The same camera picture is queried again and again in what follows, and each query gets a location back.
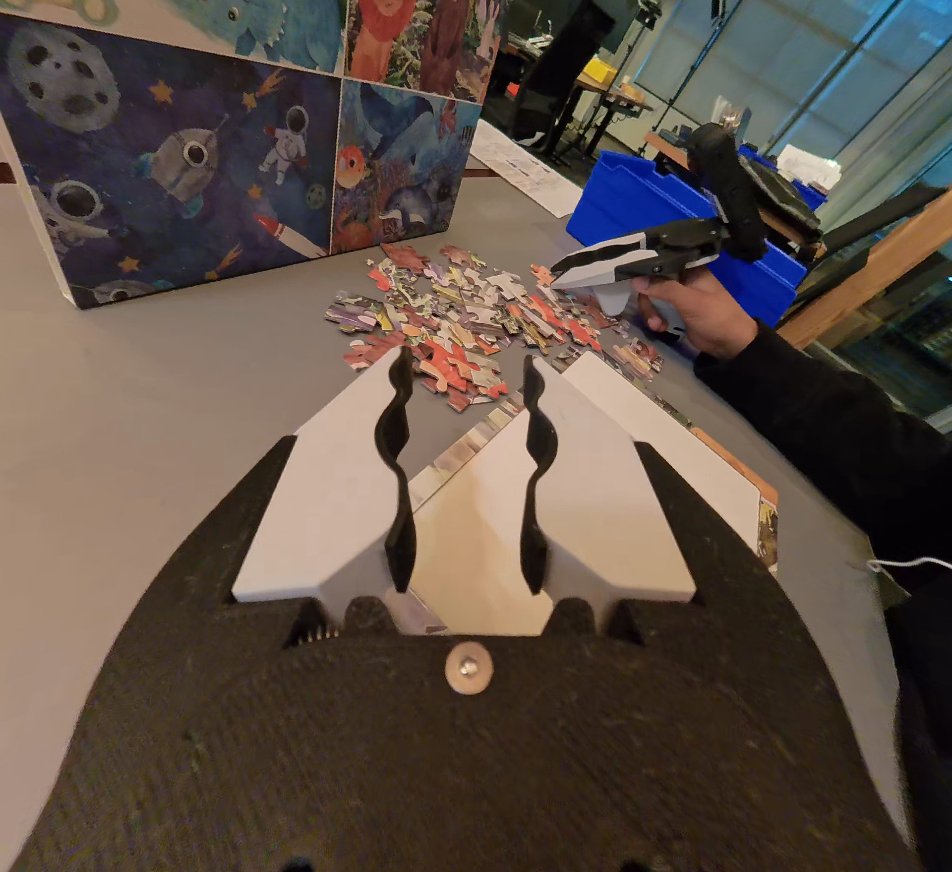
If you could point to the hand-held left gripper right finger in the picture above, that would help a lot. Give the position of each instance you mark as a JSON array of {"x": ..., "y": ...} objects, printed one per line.
[{"x": 610, "y": 515}]

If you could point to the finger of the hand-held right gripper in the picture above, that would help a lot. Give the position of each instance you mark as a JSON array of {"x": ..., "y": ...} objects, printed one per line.
[
  {"x": 606, "y": 253},
  {"x": 606, "y": 278}
]

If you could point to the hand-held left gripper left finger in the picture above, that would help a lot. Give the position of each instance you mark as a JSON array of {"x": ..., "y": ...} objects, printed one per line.
[{"x": 312, "y": 507}]

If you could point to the jigsaw puzzle frame board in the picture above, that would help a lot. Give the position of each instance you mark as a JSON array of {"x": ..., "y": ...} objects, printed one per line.
[{"x": 669, "y": 440}]

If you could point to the pile of jigsaw puzzle pieces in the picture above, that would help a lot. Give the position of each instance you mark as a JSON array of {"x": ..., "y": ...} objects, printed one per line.
[{"x": 461, "y": 314}]

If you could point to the person's right forearm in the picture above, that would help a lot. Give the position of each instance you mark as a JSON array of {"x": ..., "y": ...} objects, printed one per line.
[{"x": 840, "y": 425}]

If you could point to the person's right hand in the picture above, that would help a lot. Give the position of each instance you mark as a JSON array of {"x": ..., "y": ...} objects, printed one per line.
[{"x": 714, "y": 306}]

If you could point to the blue plastic bin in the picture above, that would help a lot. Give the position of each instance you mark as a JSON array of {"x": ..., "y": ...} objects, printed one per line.
[{"x": 639, "y": 202}]

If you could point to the small blue bin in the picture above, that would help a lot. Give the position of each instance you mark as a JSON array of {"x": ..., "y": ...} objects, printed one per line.
[{"x": 807, "y": 191}]

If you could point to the printed paper sheet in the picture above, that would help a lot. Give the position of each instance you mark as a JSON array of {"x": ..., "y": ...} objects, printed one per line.
[{"x": 528, "y": 169}]

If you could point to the background wooden desk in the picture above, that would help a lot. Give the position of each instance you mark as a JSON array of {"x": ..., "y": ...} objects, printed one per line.
[{"x": 613, "y": 102}]

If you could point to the wooden beam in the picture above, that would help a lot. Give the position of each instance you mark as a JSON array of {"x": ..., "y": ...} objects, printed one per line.
[{"x": 870, "y": 269}]

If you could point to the small yellow box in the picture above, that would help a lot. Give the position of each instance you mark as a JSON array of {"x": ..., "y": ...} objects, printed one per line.
[{"x": 599, "y": 72}]

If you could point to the black office chair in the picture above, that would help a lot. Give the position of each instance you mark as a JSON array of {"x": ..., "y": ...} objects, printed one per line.
[{"x": 561, "y": 68}]

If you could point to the person's black clothing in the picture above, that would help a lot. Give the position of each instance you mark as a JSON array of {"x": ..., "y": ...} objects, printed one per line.
[{"x": 926, "y": 701}]

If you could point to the illustrated cardboard puzzle box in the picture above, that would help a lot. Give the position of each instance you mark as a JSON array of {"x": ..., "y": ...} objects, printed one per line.
[{"x": 186, "y": 128}]

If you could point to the camera tripod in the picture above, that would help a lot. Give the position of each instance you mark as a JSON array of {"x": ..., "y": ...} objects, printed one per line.
[{"x": 647, "y": 1}]

